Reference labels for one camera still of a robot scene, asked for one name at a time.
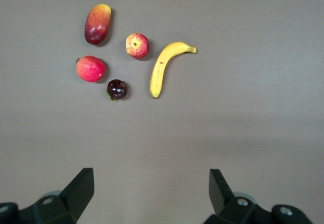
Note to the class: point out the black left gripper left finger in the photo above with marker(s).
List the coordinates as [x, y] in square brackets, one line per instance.
[71, 203]

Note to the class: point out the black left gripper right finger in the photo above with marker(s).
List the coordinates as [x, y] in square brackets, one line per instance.
[227, 208]

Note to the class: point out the yellow banana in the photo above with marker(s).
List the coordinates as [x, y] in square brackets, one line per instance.
[162, 64]

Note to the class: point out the red yellow striped apple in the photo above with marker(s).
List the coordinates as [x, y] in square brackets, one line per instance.
[137, 45]

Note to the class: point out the dark purple mangosteen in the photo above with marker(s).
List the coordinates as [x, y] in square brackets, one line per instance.
[117, 90]

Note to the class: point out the pink red round fruit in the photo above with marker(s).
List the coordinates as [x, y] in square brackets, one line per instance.
[90, 68]

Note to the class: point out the red yellow mango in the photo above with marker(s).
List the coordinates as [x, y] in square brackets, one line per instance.
[97, 24]

